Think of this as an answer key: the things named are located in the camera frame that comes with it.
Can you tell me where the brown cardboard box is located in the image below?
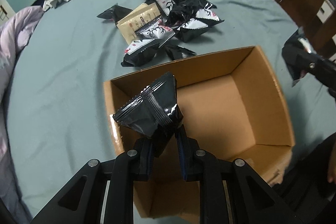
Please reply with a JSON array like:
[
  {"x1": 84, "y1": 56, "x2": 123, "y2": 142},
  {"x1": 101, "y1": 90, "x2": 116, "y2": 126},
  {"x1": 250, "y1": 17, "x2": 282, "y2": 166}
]
[{"x1": 103, "y1": 46, "x2": 295, "y2": 223}]

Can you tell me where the pile black white snack packet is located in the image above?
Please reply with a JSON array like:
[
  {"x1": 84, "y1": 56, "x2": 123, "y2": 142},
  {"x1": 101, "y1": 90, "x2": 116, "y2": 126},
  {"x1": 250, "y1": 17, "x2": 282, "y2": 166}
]
[{"x1": 135, "y1": 0, "x2": 223, "y2": 43}]

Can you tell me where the lilac duvet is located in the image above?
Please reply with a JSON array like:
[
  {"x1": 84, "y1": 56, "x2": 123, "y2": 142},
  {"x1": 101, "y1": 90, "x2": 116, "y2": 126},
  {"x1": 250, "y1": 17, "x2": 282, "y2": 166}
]
[{"x1": 1, "y1": 6, "x2": 44, "y2": 223}]

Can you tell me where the black white deer snack packet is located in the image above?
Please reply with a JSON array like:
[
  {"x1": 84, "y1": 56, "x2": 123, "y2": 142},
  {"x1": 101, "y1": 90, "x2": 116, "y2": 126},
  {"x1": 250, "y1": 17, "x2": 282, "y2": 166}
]
[{"x1": 121, "y1": 39, "x2": 161, "y2": 67}]

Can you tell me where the beige sachet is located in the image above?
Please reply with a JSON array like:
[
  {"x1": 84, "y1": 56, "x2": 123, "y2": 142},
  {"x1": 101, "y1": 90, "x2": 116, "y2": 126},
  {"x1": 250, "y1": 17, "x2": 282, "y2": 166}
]
[{"x1": 117, "y1": 3, "x2": 161, "y2": 45}]

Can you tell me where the white door with handle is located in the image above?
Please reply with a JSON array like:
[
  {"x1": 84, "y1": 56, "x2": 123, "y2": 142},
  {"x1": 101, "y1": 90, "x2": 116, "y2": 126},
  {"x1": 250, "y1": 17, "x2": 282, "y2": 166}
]
[{"x1": 0, "y1": 0, "x2": 15, "y2": 25}]

